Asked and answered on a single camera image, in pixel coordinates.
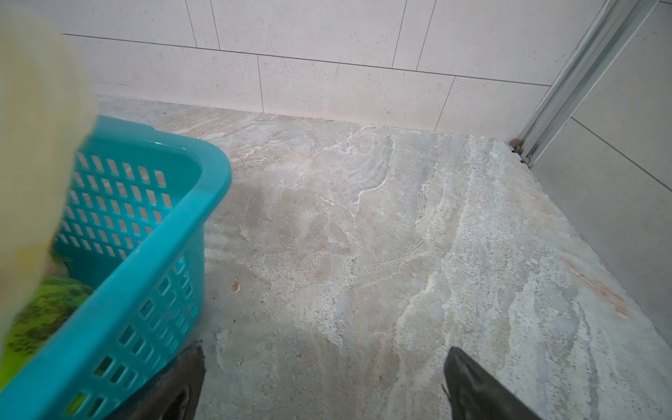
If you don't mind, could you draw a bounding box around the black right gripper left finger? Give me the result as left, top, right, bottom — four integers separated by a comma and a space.
107, 342, 206, 419

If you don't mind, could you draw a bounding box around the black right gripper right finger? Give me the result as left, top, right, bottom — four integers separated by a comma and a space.
443, 346, 541, 420

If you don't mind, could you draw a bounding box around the green custard apple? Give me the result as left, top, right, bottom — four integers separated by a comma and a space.
1, 276, 94, 388

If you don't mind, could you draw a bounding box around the translucent cream plastic bag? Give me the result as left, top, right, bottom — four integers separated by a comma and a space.
1, 2, 97, 335

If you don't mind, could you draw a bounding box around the teal plastic basket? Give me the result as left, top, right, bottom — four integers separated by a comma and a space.
1, 117, 232, 419

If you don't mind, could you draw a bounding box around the right aluminium corner post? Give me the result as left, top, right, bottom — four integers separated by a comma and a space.
510, 0, 658, 167

